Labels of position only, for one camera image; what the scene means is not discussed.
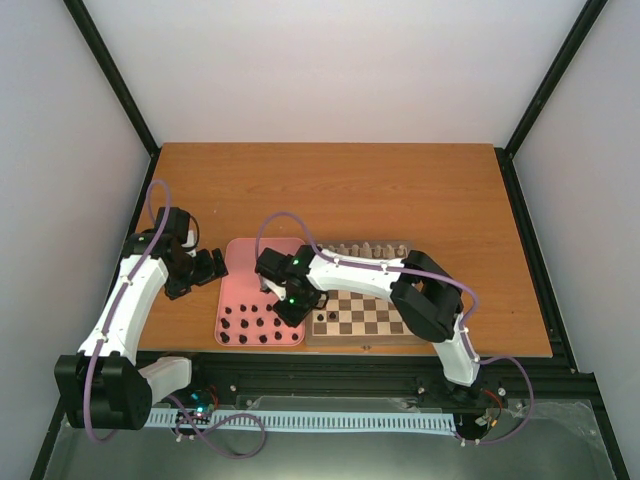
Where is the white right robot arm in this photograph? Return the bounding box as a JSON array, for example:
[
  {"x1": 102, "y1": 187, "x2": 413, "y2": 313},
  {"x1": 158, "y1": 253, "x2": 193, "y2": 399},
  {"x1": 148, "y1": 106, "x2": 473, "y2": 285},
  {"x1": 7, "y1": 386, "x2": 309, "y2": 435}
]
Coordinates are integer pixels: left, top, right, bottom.
[{"x1": 255, "y1": 245, "x2": 480, "y2": 387}]

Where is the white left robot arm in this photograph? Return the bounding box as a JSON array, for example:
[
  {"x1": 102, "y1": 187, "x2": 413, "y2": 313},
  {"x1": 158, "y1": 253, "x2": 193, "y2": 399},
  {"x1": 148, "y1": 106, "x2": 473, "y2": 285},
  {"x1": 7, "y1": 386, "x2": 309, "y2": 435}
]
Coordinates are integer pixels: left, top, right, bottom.
[{"x1": 54, "y1": 231, "x2": 228, "y2": 437}]

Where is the white chess pieces row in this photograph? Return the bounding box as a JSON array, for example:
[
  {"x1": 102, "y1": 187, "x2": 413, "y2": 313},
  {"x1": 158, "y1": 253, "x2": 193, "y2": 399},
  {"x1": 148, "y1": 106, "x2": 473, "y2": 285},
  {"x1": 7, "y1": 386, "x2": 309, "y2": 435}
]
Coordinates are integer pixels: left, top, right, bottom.
[{"x1": 318, "y1": 240, "x2": 412, "y2": 260}]

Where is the left controller board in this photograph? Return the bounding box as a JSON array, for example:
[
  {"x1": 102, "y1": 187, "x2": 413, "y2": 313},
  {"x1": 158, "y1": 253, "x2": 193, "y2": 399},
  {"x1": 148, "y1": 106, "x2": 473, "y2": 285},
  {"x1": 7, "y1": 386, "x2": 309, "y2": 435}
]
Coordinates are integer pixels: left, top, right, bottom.
[{"x1": 174, "y1": 385, "x2": 219, "y2": 426}]

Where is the controller board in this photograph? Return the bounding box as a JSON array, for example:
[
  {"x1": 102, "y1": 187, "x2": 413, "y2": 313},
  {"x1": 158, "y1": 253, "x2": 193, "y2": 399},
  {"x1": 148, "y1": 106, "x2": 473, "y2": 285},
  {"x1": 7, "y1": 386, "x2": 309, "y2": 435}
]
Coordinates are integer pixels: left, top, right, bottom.
[
  {"x1": 174, "y1": 385, "x2": 219, "y2": 426},
  {"x1": 455, "y1": 387, "x2": 504, "y2": 443}
]

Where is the right controller board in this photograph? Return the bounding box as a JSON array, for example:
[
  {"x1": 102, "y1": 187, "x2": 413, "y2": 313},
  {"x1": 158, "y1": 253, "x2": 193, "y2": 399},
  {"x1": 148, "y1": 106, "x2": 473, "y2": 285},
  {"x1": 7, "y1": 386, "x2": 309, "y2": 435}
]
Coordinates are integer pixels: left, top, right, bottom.
[{"x1": 455, "y1": 387, "x2": 504, "y2": 443}]

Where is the wooden chessboard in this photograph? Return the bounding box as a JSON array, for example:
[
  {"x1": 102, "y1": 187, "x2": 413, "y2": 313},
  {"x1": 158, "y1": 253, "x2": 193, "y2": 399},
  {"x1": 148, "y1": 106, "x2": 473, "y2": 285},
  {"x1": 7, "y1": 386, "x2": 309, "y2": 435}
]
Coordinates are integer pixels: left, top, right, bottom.
[{"x1": 303, "y1": 239, "x2": 430, "y2": 348}]

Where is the pink plastic tray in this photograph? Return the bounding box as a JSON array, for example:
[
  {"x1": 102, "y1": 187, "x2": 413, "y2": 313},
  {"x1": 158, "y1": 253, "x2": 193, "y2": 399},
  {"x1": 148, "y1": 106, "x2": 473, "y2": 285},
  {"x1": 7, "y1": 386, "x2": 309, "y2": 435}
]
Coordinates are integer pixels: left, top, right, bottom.
[{"x1": 214, "y1": 238, "x2": 305, "y2": 349}]

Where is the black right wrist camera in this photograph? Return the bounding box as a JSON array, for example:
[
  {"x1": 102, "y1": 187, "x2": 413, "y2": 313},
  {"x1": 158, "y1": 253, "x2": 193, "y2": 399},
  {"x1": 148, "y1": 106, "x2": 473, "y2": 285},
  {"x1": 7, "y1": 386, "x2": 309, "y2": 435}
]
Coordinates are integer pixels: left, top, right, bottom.
[{"x1": 255, "y1": 247, "x2": 293, "y2": 285}]

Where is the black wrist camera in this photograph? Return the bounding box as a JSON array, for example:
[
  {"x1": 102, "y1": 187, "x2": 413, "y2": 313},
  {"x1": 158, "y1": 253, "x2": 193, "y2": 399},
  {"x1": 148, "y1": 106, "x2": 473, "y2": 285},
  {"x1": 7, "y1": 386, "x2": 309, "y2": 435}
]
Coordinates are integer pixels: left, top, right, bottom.
[
  {"x1": 255, "y1": 247, "x2": 293, "y2": 285},
  {"x1": 163, "y1": 207, "x2": 200, "y2": 250}
]

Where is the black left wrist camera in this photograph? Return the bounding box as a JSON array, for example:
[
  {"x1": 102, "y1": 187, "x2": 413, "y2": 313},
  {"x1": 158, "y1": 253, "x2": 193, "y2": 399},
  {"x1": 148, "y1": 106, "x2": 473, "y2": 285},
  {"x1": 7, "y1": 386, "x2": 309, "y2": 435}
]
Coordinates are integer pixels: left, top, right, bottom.
[{"x1": 163, "y1": 207, "x2": 200, "y2": 250}]

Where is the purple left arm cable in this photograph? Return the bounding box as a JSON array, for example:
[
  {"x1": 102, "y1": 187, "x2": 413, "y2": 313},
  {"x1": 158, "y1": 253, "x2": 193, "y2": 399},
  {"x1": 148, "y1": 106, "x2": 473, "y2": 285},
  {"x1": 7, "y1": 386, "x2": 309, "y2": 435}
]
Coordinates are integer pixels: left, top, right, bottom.
[{"x1": 83, "y1": 179, "x2": 174, "y2": 445}]

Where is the light blue cable duct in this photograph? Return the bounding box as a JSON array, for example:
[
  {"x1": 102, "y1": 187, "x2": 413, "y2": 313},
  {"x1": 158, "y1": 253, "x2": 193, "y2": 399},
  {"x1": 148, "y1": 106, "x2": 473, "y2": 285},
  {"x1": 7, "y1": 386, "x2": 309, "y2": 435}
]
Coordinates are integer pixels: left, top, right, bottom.
[{"x1": 147, "y1": 409, "x2": 459, "y2": 435}]

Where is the black aluminium frame rail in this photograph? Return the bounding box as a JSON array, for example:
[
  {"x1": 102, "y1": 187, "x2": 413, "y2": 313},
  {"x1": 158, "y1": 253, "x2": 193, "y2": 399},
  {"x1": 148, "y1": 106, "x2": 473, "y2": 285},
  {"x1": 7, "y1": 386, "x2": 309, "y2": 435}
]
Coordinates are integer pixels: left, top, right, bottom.
[{"x1": 178, "y1": 353, "x2": 604, "y2": 412}]

